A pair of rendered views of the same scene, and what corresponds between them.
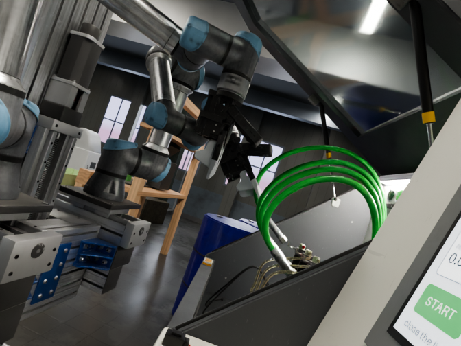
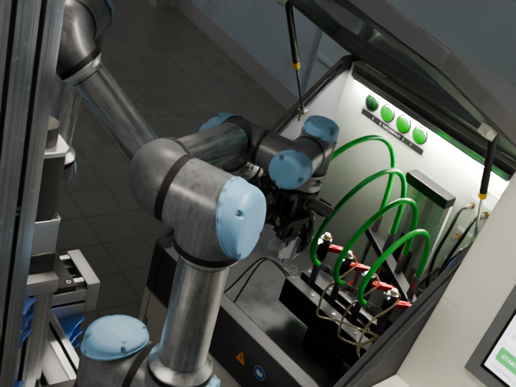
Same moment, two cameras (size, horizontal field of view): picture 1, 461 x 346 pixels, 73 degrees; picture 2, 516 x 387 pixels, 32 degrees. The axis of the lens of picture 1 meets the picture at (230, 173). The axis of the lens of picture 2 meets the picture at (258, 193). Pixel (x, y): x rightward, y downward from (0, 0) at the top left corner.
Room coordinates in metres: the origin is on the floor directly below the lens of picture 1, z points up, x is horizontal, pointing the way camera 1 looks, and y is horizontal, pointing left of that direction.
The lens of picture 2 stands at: (-0.19, 1.42, 2.40)
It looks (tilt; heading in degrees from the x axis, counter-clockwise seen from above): 31 degrees down; 308
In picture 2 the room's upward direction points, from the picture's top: 16 degrees clockwise
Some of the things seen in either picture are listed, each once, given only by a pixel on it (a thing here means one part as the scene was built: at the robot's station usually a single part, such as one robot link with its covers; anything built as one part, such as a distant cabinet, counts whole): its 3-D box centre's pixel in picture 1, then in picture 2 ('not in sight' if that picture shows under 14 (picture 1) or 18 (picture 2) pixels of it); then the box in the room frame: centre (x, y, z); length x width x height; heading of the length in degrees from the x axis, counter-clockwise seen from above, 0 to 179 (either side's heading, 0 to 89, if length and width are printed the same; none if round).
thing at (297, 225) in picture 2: (219, 117); (293, 209); (0.76, 0.07, 1.38); 0.09 x 0.08 x 0.12; 87
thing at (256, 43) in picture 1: (241, 58); (315, 145); (0.76, 0.07, 1.54); 0.09 x 0.08 x 0.11; 110
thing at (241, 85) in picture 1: (232, 87); (306, 177); (0.76, 0.06, 1.46); 0.08 x 0.08 x 0.05
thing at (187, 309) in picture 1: (190, 310); (234, 340); (0.88, -0.02, 0.87); 0.62 x 0.04 x 0.16; 177
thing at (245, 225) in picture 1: (238, 269); not in sight; (3.13, -0.38, 0.47); 1.27 x 0.78 x 0.93; 161
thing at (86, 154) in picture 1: (81, 158); not in sight; (7.24, 3.37, 0.69); 0.75 x 0.61 x 1.39; 76
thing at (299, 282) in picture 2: not in sight; (333, 332); (0.75, -0.25, 0.91); 0.34 x 0.10 x 0.15; 177
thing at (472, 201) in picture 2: not in sight; (468, 244); (0.61, -0.50, 1.20); 0.13 x 0.03 x 0.31; 177
